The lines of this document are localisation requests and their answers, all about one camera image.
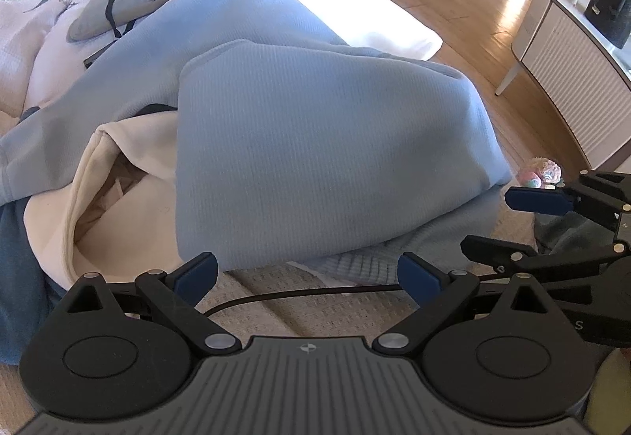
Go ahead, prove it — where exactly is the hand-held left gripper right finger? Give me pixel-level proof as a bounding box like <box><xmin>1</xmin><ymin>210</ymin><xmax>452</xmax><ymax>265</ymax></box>
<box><xmin>372</xmin><ymin>252</ymin><xmax>563</xmax><ymax>359</ymax></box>

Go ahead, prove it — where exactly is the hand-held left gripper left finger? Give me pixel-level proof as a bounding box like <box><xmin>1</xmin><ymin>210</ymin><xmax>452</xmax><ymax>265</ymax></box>
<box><xmin>64</xmin><ymin>252</ymin><xmax>242</xmax><ymax>359</ymax></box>

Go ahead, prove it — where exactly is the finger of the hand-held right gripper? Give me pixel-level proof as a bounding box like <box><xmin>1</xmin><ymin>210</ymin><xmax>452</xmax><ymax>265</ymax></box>
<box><xmin>460</xmin><ymin>234</ymin><xmax>631</xmax><ymax>286</ymax></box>
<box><xmin>505</xmin><ymin>170</ymin><xmax>631</xmax><ymax>239</ymax></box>

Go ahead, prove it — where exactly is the pale blue waffle garment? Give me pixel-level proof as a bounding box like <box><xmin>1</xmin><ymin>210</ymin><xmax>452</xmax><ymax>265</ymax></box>
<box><xmin>288</xmin><ymin>191</ymin><xmax>540</xmax><ymax>290</ymax></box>

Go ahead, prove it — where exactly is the white sweater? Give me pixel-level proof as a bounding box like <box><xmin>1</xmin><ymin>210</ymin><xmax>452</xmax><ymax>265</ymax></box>
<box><xmin>22</xmin><ymin>0</ymin><xmax>444</xmax><ymax>290</ymax></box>

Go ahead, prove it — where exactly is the light blue sweater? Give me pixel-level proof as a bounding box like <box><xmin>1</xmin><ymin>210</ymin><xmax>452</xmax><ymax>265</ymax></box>
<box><xmin>0</xmin><ymin>0</ymin><xmax>513</xmax><ymax>271</ymax></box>

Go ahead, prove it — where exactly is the pink plush toy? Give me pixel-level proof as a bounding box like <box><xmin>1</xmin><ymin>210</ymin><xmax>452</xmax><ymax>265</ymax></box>
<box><xmin>515</xmin><ymin>157</ymin><xmax>564</xmax><ymax>189</ymax></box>

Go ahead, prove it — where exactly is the beige waffle sofa cover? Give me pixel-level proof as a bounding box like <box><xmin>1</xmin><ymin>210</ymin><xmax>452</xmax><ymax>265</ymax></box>
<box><xmin>0</xmin><ymin>0</ymin><xmax>494</xmax><ymax>435</ymax></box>

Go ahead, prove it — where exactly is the white ribbed cabinet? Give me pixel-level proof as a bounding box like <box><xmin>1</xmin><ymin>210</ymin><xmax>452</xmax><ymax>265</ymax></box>
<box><xmin>495</xmin><ymin>0</ymin><xmax>631</xmax><ymax>172</ymax></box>

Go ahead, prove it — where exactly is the dark blue cloth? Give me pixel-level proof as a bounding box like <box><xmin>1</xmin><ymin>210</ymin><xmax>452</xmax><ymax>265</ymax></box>
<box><xmin>0</xmin><ymin>196</ymin><xmax>65</xmax><ymax>364</ymax></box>

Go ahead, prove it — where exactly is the black flat box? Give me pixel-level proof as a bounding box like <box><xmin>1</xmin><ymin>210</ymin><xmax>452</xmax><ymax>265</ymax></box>
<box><xmin>83</xmin><ymin>41</ymin><xmax>119</xmax><ymax>69</ymax></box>

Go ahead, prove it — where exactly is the grey fabric bag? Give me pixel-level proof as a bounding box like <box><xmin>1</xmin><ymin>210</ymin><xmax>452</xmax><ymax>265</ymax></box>
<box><xmin>66</xmin><ymin>0</ymin><xmax>166</xmax><ymax>42</ymax></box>

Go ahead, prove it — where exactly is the black cable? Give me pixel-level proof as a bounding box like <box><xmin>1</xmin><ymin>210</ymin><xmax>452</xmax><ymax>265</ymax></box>
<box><xmin>202</xmin><ymin>284</ymin><xmax>498</xmax><ymax>317</ymax></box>

